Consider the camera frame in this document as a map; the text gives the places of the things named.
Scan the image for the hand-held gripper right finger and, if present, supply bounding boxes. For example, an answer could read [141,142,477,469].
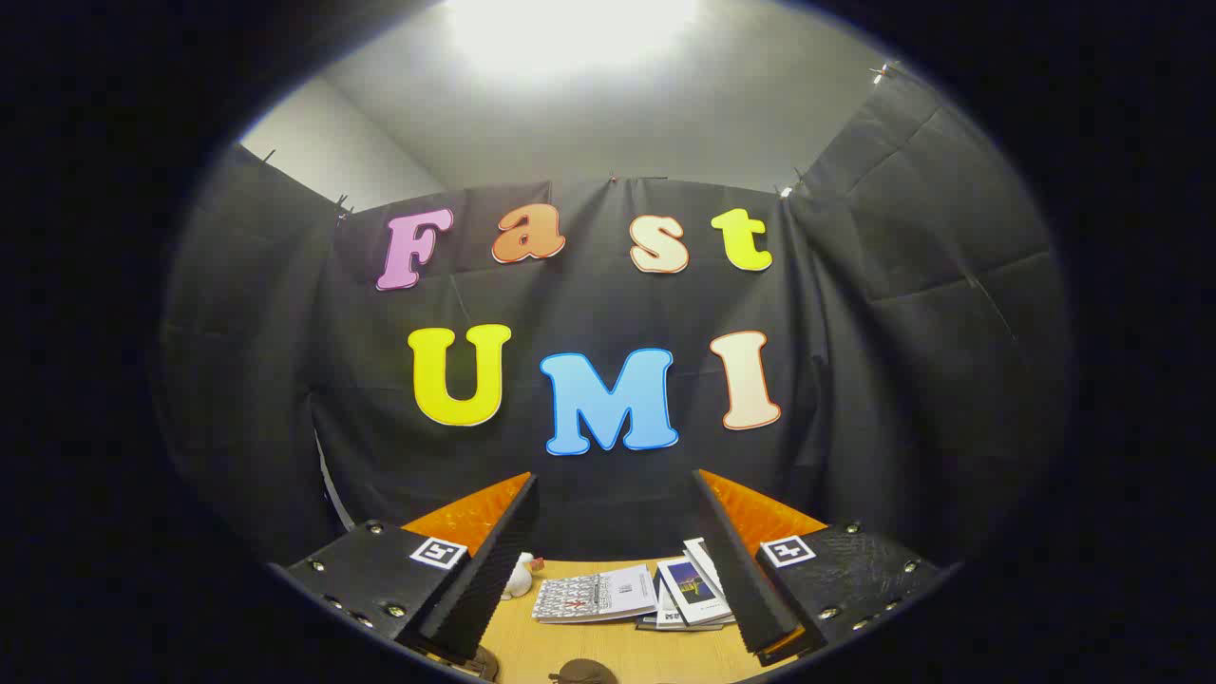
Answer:
[692,468,943,666]

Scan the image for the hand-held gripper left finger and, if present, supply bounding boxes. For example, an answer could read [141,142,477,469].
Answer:
[285,472,540,664]

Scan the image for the white book blue photo cover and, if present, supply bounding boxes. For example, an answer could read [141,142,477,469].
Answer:
[656,558,735,626]

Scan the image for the grey patterned book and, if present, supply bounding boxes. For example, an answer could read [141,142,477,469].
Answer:
[532,565,659,625]

